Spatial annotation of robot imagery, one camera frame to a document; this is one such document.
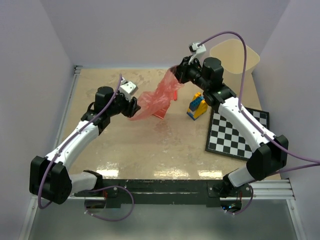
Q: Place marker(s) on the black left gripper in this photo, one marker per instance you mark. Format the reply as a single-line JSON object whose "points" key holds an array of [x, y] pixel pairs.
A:
{"points": [[132, 107]]}

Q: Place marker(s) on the yellow blue toy block stack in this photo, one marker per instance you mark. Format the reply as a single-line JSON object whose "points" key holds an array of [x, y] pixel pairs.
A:
{"points": [[197, 106]]}

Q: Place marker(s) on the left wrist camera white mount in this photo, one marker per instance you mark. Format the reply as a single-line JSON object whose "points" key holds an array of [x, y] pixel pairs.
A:
{"points": [[127, 88]]}

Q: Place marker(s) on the cream plastic trash bin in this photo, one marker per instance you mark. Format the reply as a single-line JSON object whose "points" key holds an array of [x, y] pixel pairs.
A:
{"points": [[236, 62]]}

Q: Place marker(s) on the black white checkerboard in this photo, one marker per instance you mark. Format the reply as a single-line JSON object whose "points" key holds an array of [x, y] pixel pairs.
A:
{"points": [[225, 140]]}

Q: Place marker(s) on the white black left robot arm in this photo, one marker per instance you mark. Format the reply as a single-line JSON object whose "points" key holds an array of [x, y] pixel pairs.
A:
{"points": [[49, 175]]}

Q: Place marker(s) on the red plastic trash bag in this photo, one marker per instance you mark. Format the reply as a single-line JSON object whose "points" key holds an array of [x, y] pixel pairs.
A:
{"points": [[151, 102]]}

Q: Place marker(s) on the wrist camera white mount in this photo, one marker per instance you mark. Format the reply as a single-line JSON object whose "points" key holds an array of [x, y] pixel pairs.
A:
{"points": [[197, 51], [127, 88]]}

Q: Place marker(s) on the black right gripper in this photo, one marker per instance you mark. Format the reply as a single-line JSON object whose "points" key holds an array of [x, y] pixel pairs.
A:
{"points": [[181, 72]]}

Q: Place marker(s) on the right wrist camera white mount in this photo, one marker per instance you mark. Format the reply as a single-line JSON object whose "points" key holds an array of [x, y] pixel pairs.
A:
{"points": [[197, 51]]}

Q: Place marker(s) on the aluminium frame rail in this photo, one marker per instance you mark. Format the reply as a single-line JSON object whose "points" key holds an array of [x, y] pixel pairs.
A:
{"points": [[50, 178]]}

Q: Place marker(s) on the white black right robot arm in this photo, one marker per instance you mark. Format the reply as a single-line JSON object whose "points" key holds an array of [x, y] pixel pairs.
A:
{"points": [[268, 150]]}

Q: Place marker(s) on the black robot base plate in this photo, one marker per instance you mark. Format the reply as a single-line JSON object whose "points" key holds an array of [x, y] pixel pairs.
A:
{"points": [[208, 193]]}

